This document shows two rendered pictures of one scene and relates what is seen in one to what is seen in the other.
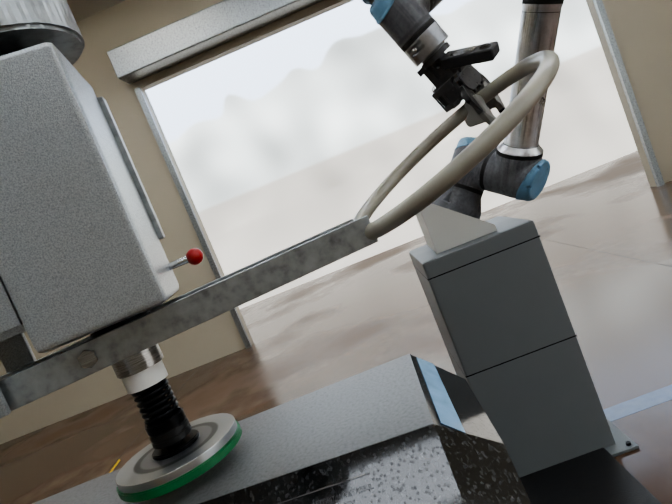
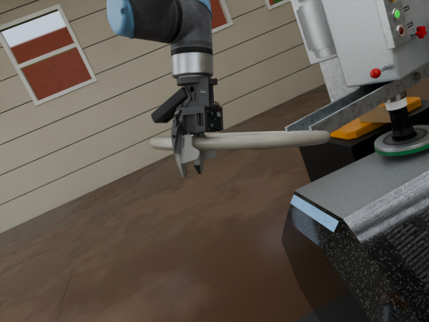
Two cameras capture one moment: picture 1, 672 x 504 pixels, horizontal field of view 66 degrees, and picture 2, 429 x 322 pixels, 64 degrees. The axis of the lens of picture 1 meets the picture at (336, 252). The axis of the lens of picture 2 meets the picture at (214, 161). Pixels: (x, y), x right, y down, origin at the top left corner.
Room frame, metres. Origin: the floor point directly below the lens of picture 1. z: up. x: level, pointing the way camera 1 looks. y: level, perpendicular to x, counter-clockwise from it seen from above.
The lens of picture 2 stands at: (1.88, -0.55, 1.38)
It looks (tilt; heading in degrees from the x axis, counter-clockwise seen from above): 15 degrees down; 167
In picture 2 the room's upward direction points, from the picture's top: 23 degrees counter-clockwise
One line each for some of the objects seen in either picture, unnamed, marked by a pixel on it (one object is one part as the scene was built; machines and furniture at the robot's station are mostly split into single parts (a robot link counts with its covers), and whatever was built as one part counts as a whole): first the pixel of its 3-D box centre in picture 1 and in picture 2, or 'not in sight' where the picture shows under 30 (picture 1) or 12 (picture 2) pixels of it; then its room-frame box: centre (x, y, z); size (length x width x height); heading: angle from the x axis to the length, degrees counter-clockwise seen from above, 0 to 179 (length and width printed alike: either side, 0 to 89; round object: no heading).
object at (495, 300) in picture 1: (503, 340); not in sight; (1.91, -0.46, 0.43); 0.50 x 0.50 x 0.85; 86
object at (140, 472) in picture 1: (178, 449); (405, 138); (0.87, 0.38, 0.86); 0.21 x 0.21 x 0.01
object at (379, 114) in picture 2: not in sight; (380, 114); (0.41, 0.70, 0.81); 0.20 x 0.10 x 0.05; 5
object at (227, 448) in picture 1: (179, 451); (405, 138); (0.87, 0.38, 0.85); 0.22 x 0.22 x 0.04
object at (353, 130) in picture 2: not in sight; (359, 115); (0.17, 0.76, 0.76); 0.49 x 0.49 x 0.05; 87
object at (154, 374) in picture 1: (144, 374); (395, 101); (0.87, 0.38, 1.00); 0.07 x 0.07 x 0.04
